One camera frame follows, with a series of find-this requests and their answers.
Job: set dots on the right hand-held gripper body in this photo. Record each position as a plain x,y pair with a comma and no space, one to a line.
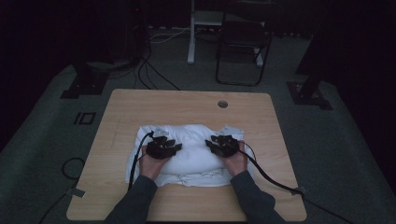
229,146

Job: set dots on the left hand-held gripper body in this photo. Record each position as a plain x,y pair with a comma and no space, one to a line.
157,149

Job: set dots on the white skirt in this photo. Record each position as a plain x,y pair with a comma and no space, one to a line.
193,158

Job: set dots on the person's right hand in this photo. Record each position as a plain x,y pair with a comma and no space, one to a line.
236,161

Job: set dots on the person's left hand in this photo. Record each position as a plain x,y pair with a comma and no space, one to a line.
152,166

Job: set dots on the grey tape piece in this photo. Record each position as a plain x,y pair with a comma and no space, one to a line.
300,190
76,192

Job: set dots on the black stand base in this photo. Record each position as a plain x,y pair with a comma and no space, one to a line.
308,96
84,87

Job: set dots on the black folding chair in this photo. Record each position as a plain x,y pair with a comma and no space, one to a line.
244,34

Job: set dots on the dark equipment tower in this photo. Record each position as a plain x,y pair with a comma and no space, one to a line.
132,31

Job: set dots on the white desk frame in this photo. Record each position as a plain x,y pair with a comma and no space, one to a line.
191,46

